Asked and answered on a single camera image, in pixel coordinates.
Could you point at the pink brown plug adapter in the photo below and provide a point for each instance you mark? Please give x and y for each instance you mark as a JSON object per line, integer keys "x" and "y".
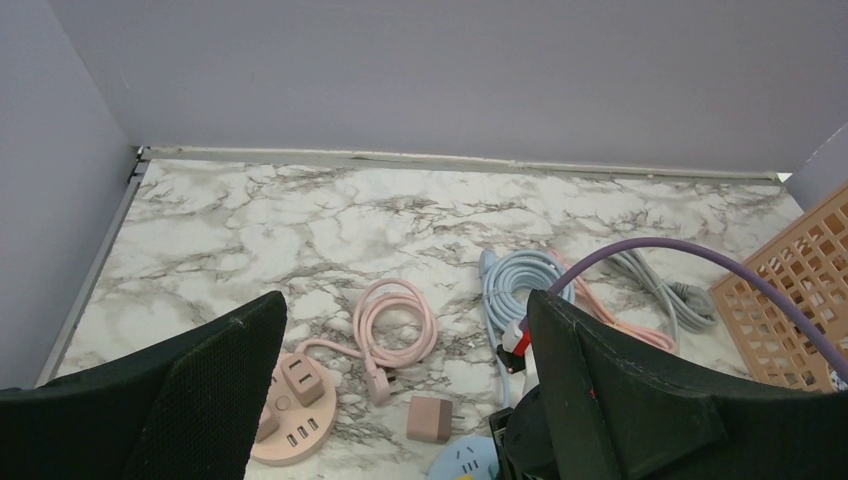
{"x": 302, "y": 378}

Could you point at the blue round power strip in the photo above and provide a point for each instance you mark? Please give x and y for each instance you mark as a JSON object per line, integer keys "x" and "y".
{"x": 469, "y": 457}

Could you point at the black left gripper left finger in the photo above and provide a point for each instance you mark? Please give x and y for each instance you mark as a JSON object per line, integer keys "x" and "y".
{"x": 185, "y": 408}

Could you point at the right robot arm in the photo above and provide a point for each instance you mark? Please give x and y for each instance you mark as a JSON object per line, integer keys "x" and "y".
{"x": 522, "y": 440}

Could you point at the orange plastic file rack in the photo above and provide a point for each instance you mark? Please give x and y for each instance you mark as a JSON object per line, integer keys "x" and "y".
{"x": 808, "y": 263}

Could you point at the pink round power strip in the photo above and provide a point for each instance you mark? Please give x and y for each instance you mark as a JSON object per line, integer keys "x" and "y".
{"x": 288, "y": 433}

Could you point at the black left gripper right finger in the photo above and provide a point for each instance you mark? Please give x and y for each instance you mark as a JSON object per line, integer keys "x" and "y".
{"x": 609, "y": 406}

